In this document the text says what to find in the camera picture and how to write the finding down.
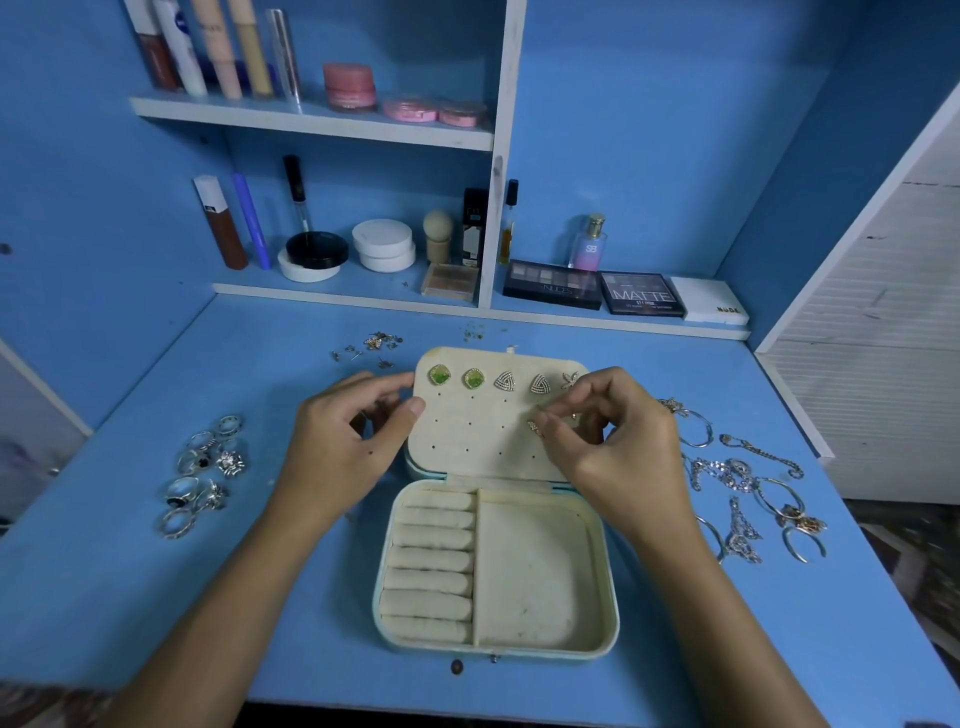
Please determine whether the pink round jar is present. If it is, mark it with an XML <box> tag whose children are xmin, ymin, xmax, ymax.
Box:
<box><xmin>322</xmin><ymin>63</ymin><xmax>380</xmax><ymax>113</ymax></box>

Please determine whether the pile of silver bracelets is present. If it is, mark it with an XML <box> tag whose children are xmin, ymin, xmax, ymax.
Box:
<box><xmin>660</xmin><ymin>397</ymin><xmax>830</xmax><ymax>569</ymax></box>

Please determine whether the white round cream jar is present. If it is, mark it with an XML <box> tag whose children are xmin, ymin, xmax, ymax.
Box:
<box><xmin>351</xmin><ymin>219</ymin><xmax>419</xmax><ymax>275</ymax></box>

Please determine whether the black makeup brush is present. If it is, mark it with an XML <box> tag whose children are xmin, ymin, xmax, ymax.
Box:
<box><xmin>283</xmin><ymin>154</ymin><xmax>314</xmax><ymax>239</ymax></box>

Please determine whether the person's left forearm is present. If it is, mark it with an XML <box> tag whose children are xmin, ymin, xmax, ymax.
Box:
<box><xmin>97</xmin><ymin>502</ymin><xmax>339</xmax><ymax>728</ymax></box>

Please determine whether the black lettered eyeshadow palette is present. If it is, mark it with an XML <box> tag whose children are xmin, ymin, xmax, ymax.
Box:
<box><xmin>600</xmin><ymin>271</ymin><xmax>689</xmax><ymax>320</ymax></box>

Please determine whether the brown lipstick tube white cap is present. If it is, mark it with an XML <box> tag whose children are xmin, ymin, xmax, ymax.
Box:
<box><xmin>192</xmin><ymin>174</ymin><xmax>251</xmax><ymax>272</ymax></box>

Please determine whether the white framed marbled panel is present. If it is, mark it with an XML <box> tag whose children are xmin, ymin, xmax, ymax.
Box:
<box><xmin>0</xmin><ymin>337</ymin><xmax>95</xmax><ymax>519</ymax></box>

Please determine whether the short beige cosmetic tube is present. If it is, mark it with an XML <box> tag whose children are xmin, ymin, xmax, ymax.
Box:
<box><xmin>228</xmin><ymin>0</ymin><xmax>276</xmax><ymax>101</ymax></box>

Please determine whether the small pink perfume bottle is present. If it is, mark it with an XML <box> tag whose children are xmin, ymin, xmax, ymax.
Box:
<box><xmin>570</xmin><ymin>214</ymin><xmax>609</xmax><ymax>273</ymax></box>

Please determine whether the white flat box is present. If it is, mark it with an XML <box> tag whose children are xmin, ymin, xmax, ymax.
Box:
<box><xmin>670</xmin><ymin>276</ymin><xmax>752</xmax><ymax>330</ymax></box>

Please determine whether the beige makeup sponge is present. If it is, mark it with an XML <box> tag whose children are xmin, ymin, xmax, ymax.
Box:
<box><xmin>421</xmin><ymin>208</ymin><xmax>455</xmax><ymax>267</ymax></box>

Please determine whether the white bowl black inside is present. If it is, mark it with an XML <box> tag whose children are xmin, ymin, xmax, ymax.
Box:
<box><xmin>277</xmin><ymin>229</ymin><xmax>350</xmax><ymax>284</ymax></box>

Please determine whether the person's right forearm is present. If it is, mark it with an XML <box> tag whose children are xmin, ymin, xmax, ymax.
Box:
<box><xmin>637</xmin><ymin>510</ymin><xmax>834</xmax><ymax>728</ymax></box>

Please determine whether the dark eyeshadow palette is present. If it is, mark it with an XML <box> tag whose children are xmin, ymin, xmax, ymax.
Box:
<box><xmin>502</xmin><ymin>261</ymin><xmax>605</xmax><ymax>311</ymax></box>

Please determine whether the blue cosmetic tube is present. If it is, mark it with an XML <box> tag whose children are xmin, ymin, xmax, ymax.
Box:
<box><xmin>231</xmin><ymin>171</ymin><xmax>275</xmax><ymax>270</ymax></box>

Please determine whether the cream jewellery box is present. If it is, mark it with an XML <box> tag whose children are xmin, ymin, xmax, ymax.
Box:
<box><xmin>372</xmin><ymin>346</ymin><xmax>621</xmax><ymax>662</ymax></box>

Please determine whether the pile of silver rings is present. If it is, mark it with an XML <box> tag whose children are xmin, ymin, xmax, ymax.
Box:
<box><xmin>157</xmin><ymin>414</ymin><xmax>251</xmax><ymax>539</ymax></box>

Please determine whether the white tube blue label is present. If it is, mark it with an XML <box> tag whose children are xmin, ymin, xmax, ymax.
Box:
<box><xmin>153</xmin><ymin>0</ymin><xmax>209</xmax><ymax>99</ymax></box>

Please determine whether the tall beige cosmetic tube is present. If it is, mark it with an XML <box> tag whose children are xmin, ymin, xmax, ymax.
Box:
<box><xmin>190</xmin><ymin>0</ymin><xmax>245</xmax><ymax>104</ymax></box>

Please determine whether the thin dark cosmetic bottle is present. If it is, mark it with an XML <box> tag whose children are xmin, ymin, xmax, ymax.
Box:
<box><xmin>499</xmin><ymin>180</ymin><xmax>521</xmax><ymax>269</ymax></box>

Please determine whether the pink flat compact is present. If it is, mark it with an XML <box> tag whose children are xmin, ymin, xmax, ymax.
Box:
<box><xmin>381</xmin><ymin>97</ymin><xmax>440</xmax><ymax>126</ymax></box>
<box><xmin>436</xmin><ymin>102</ymin><xmax>489</xmax><ymax>131</ymax></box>

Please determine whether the white shelf unit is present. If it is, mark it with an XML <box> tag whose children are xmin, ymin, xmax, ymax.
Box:
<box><xmin>129</xmin><ymin>0</ymin><xmax>752</xmax><ymax>342</ymax></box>

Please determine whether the pile of small earrings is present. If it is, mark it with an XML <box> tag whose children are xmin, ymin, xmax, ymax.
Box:
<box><xmin>330</xmin><ymin>331</ymin><xmax>407</xmax><ymax>365</ymax></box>

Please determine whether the square brown powder compact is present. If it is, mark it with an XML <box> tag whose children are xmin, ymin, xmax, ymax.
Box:
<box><xmin>420</xmin><ymin>264</ymin><xmax>480</xmax><ymax>305</ymax></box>

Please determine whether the person's left hand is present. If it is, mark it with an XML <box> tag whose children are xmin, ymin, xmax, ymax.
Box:
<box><xmin>270</xmin><ymin>370</ymin><xmax>428</xmax><ymax>534</ymax></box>

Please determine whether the person's right hand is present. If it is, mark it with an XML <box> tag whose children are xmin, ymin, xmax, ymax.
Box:
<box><xmin>528</xmin><ymin>367</ymin><xmax>701</xmax><ymax>549</ymax></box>

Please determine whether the black cosmetic bottle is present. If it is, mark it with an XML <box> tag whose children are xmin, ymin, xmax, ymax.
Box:
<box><xmin>462</xmin><ymin>187</ymin><xmax>488</xmax><ymax>269</ymax></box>

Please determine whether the white slatted cabinet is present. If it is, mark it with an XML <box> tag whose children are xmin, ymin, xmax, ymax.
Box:
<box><xmin>754</xmin><ymin>82</ymin><xmax>960</xmax><ymax>504</ymax></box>

